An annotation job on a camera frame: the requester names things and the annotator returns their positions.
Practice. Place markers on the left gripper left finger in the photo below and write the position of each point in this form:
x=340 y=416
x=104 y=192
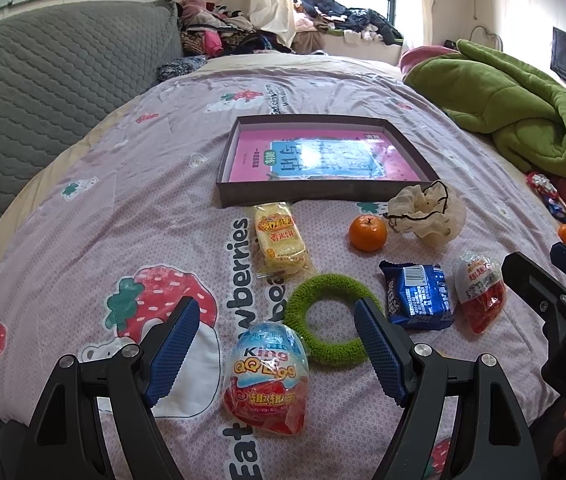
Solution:
x=64 y=439

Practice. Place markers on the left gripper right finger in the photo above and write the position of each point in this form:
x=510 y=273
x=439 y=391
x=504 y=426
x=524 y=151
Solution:
x=490 y=437

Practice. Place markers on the small red-white surprise egg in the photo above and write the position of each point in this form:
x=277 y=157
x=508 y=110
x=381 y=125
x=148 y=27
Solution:
x=480 y=289

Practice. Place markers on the blue cookie packet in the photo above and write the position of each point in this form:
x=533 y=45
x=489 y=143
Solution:
x=417 y=296

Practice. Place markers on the beige sheer fabric scrunchie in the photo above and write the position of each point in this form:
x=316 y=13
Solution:
x=434 y=214

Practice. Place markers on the orange mandarin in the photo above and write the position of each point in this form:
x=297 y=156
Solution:
x=367 y=233

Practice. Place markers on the large blue-red surprise egg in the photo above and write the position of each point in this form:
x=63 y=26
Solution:
x=267 y=379

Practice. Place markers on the yellow rice cracker packet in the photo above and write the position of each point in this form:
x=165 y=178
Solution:
x=282 y=248

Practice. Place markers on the small orange by pillow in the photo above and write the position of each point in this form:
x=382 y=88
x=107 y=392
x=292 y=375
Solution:
x=561 y=232

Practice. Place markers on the blue foil candy wrapper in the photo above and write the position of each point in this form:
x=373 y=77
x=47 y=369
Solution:
x=556 y=207

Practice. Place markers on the red foil candy wrapper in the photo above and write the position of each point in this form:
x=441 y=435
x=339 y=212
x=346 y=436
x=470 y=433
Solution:
x=542 y=185

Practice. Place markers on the green fleece blanket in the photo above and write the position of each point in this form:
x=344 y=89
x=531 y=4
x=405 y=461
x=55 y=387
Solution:
x=486 y=91

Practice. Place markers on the dark shallow box tray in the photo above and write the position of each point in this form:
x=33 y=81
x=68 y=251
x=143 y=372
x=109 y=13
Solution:
x=256 y=193

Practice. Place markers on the pink and blue book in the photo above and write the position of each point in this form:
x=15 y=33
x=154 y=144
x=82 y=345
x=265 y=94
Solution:
x=267 y=154

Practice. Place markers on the clothes pile on windowsill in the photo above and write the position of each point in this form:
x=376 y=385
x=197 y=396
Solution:
x=328 y=17

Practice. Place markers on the grey quilted headboard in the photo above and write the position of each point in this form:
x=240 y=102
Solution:
x=65 y=68

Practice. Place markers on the clothes pile beside bed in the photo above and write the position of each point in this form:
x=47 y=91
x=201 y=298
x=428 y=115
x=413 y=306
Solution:
x=213 y=31

